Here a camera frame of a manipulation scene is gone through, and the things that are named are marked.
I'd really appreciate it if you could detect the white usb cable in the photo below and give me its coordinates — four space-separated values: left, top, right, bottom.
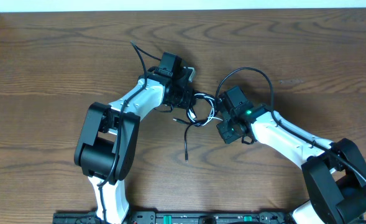
188 93 224 127

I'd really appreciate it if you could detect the black usb cable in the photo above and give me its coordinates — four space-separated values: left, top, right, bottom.
172 91 217 163

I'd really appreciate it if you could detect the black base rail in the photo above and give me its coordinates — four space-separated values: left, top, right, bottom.
52 211 295 224

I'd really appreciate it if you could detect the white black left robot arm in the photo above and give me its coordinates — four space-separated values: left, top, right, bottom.
74 67 196 223

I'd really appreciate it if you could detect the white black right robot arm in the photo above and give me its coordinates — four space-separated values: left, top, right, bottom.
216 86 366 223

